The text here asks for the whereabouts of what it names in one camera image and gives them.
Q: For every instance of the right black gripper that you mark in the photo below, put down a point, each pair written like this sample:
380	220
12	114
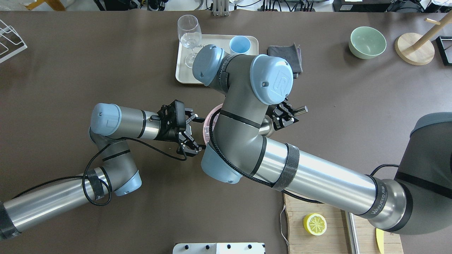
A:
284	116

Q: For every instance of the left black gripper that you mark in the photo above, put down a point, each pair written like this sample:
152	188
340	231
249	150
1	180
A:
172	134

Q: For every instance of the pink bowl with ice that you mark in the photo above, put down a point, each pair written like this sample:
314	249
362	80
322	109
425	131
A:
206	124

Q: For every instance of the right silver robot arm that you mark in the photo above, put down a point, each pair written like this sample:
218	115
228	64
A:
418	199

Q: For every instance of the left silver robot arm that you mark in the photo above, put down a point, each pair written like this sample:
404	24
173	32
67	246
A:
111	170

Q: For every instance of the light blue cup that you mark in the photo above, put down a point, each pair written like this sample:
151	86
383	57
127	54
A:
239	45

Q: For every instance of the wooden cup tree stand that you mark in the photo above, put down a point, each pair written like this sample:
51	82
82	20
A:
417	49

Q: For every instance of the cream serving tray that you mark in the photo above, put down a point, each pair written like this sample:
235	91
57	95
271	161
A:
184	74

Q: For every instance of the dark grey folded cloth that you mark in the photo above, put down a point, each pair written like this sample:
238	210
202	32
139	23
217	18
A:
292	54

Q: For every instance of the clear wine glass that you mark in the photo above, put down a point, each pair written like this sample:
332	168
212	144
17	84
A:
190	36

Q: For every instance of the mint green bowl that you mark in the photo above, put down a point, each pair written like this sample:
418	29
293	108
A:
366	43

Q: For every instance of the half lemon slice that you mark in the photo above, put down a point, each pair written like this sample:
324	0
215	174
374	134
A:
315	224

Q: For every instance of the yellow plastic knife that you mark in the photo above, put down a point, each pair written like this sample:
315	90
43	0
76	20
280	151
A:
379	234

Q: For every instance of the black tray with glasses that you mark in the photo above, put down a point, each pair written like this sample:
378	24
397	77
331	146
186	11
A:
444	46

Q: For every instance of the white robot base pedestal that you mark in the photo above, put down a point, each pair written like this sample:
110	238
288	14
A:
220	248

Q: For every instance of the aluminium frame post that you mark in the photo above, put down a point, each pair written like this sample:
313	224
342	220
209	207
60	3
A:
221	8

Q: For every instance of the white wire cup rack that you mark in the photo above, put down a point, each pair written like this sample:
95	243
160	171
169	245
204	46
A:
11	43

